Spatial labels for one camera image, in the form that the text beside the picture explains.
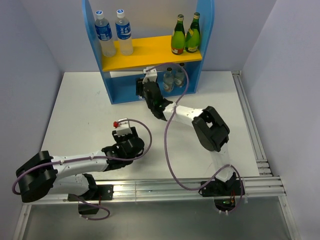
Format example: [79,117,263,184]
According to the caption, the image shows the green glass bottle left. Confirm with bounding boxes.
[170,14,186,55]

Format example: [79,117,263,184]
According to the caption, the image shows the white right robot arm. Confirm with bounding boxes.
[136,78,245,197]

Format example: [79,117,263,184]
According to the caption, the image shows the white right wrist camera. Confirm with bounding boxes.
[142,66,158,84]

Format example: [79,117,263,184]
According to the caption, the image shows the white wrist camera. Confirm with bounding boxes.
[142,66,158,84]
[113,118,132,136]

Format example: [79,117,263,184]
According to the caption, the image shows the green glass bottle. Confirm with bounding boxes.
[185,12,201,53]
[170,14,186,55]

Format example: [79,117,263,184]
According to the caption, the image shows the green glass bottle right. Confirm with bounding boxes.
[185,12,201,53]

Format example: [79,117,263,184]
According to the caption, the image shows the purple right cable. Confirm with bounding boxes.
[147,62,245,213]

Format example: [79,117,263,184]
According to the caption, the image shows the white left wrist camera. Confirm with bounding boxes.
[113,118,132,136]

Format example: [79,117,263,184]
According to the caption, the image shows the Pocari Sweat bottle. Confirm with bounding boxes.
[115,9,134,56]
[94,10,116,57]

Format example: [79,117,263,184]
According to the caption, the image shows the clear glass bottle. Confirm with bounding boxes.
[163,67,174,92]
[174,62,185,88]

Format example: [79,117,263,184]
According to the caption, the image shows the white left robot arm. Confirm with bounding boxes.
[16,127,145,203]

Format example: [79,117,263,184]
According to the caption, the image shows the aluminium rail frame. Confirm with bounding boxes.
[14,71,301,240]

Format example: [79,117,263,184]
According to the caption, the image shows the blue and yellow shelf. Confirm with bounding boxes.
[81,0,216,105]

